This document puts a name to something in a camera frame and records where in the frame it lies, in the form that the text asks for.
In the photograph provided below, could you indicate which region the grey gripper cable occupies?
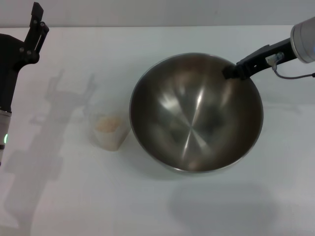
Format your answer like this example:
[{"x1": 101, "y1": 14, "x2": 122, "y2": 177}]
[{"x1": 272, "y1": 61, "x2": 315, "y2": 80}]

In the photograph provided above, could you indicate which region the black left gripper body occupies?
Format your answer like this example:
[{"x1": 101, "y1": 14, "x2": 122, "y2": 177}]
[{"x1": 0, "y1": 33, "x2": 40, "y2": 114}]

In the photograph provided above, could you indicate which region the clear plastic measuring cup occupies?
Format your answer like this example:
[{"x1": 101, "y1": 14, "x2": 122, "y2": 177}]
[{"x1": 85, "y1": 102, "x2": 130, "y2": 151}]

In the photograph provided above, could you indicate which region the stainless steel mixing bowl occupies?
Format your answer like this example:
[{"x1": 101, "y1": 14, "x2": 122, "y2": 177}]
[{"x1": 129, "y1": 52, "x2": 264, "y2": 175}]

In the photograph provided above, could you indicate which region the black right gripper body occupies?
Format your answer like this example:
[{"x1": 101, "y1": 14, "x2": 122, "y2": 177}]
[{"x1": 252, "y1": 38, "x2": 299, "y2": 74}]

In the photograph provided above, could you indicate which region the white cable connector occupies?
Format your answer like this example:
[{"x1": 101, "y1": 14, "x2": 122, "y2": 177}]
[{"x1": 265, "y1": 52, "x2": 284, "y2": 66}]

